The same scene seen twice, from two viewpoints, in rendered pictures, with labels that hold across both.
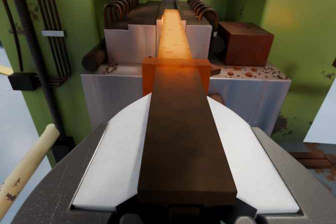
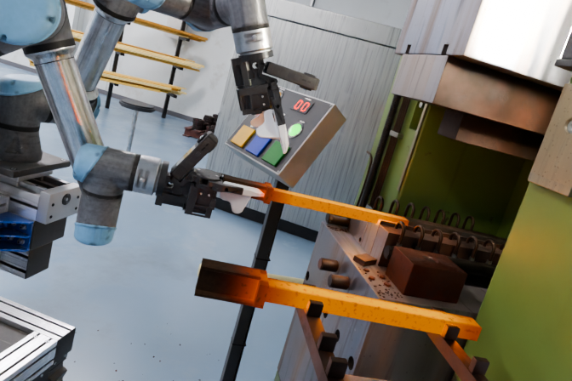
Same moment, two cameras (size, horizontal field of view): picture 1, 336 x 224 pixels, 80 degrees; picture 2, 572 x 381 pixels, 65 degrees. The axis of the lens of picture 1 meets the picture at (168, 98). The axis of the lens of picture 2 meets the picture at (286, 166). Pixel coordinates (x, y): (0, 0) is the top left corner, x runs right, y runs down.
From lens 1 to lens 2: 0.92 m
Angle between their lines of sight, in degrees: 72
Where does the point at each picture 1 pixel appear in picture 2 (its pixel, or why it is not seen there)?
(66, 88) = not seen: hidden behind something
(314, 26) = (538, 330)
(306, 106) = not seen: outside the picture
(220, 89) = (351, 275)
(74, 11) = (387, 200)
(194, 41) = (379, 240)
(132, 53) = (356, 230)
